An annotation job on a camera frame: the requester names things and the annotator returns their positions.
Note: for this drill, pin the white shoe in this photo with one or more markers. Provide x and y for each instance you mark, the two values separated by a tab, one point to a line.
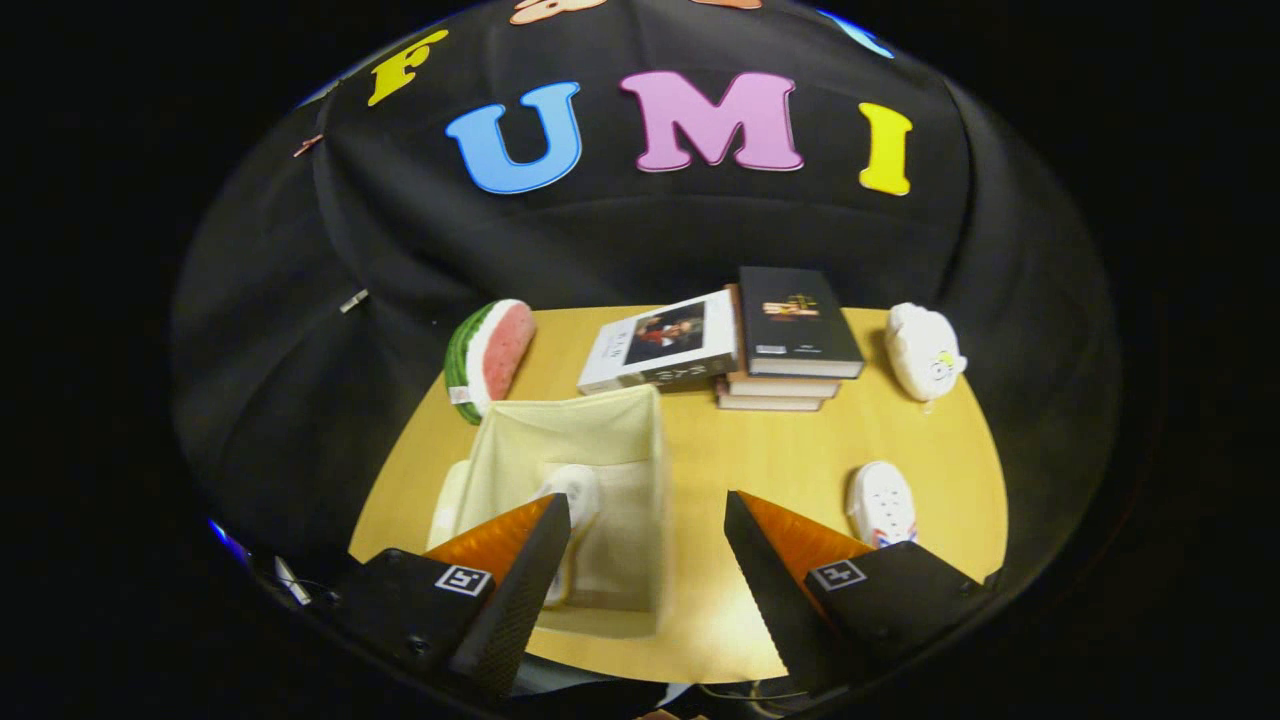
882	505
580	490

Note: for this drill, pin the white portrait cover book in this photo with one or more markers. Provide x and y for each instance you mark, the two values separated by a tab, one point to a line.
660	345

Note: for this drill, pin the watermelon slice plush toy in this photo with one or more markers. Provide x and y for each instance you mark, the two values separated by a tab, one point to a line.
495	355

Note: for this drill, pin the white round plush toy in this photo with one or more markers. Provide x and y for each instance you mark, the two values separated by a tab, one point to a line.
920	350

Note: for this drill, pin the cream fabric storage box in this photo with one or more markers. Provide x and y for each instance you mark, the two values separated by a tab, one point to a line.
620	440

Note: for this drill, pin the red cloth clip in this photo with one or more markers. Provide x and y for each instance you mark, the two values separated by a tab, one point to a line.
307	145

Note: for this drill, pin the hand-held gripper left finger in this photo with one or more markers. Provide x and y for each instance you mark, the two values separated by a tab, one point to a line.
520	600

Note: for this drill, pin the black hardcover book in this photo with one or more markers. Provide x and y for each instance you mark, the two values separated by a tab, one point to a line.
800	325

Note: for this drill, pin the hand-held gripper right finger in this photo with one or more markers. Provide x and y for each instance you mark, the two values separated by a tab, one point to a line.
775	600

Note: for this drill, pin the silver cloth clip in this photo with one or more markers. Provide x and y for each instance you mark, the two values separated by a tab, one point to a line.
353	300

